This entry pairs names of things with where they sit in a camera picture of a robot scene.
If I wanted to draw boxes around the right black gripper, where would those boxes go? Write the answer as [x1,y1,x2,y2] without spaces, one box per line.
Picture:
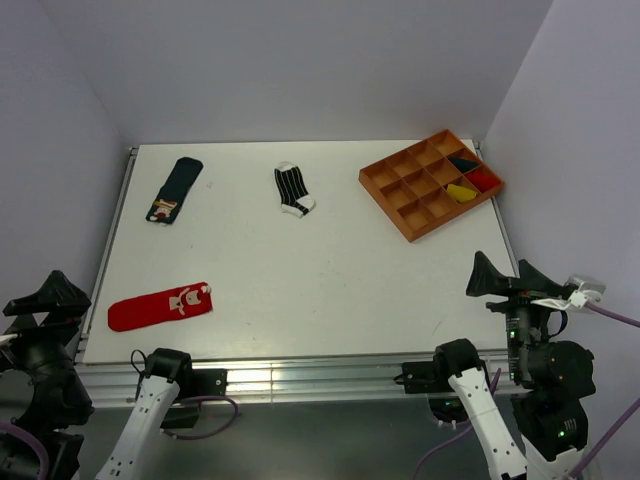
[465,247,564,378]

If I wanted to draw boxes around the red Christmas sock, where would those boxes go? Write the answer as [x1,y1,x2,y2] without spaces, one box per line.
[107,282,213,332]

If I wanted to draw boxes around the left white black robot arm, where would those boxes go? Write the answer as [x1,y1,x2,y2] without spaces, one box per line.
[1,270,195,479]

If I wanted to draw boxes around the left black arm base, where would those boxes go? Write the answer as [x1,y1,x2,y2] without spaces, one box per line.
[161,369,228,430]

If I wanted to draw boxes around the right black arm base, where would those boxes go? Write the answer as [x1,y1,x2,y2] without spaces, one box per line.
[393,351,497,427]

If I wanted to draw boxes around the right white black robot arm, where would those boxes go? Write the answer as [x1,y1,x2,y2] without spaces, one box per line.
[432,251,605,479]

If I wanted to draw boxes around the yellow rolled sock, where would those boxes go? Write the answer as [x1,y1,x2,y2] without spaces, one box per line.
[446,183,478,204]

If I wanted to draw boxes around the red rolled sock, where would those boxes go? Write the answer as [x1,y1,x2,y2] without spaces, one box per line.
[466,170,501,193]

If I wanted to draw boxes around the dark green rolled sock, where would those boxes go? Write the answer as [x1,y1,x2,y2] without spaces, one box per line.
[448,157,478,173]

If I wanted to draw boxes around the orange compartment tray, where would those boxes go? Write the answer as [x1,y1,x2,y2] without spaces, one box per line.
[359,129,504,242]

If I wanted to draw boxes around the navy patterned sock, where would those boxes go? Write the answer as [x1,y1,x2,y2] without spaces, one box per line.
[145,157,204,225]

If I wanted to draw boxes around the black white striped sock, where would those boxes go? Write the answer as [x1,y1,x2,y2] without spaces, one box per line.
[274,162,316,218]

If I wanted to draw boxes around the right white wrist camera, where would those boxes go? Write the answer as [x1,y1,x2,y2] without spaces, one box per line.
[531,274,606,312]

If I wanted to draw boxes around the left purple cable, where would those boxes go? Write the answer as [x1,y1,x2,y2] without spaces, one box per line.
[0,349,240,480]

